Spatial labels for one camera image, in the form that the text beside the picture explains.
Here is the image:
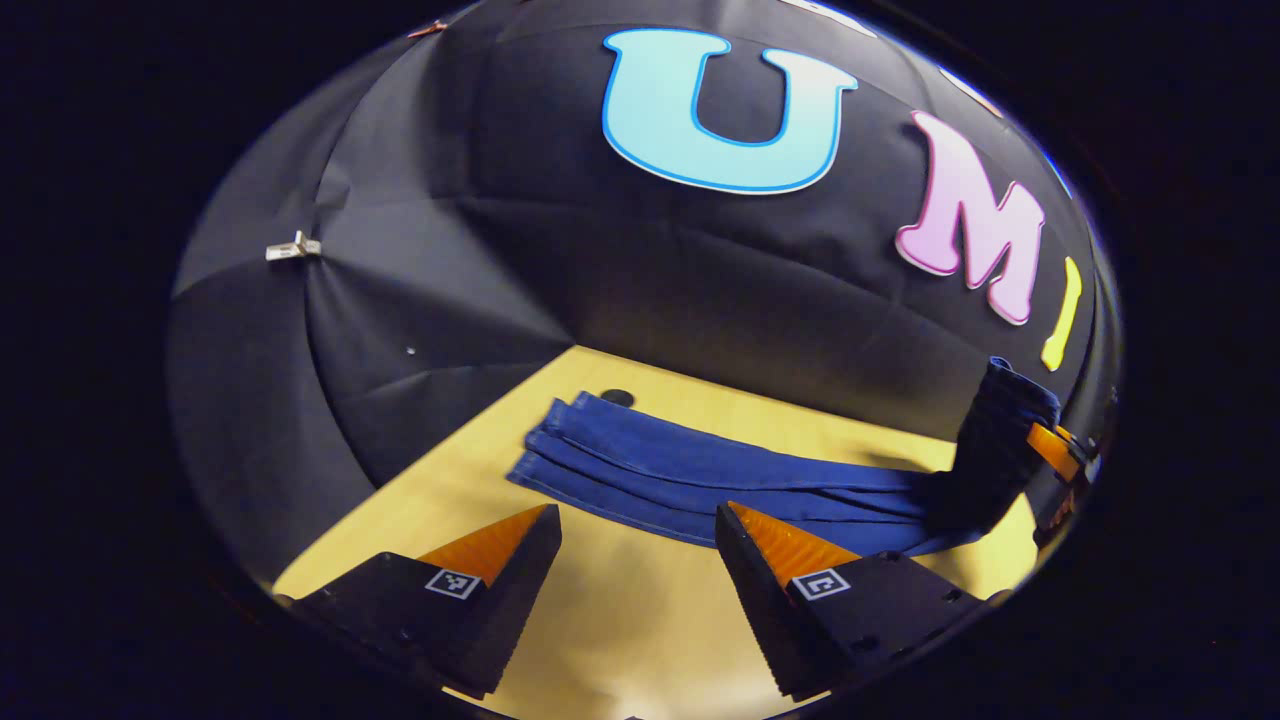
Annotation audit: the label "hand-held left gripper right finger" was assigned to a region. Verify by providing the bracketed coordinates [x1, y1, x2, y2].
[715, 500, 1001, 701]

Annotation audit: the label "black backdrop cloth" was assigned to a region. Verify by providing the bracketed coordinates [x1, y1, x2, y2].
[165, 0, 1121, 591]

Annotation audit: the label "silver metal backdrop clip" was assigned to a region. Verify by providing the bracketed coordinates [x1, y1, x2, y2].
[264, 229, 324, 264]

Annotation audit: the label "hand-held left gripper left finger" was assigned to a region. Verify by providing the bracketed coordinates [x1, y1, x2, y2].
[290, 503, 563, 701]

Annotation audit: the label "blue denim jeans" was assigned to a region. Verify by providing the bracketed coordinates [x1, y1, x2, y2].
[507, 357, 1063, 557]

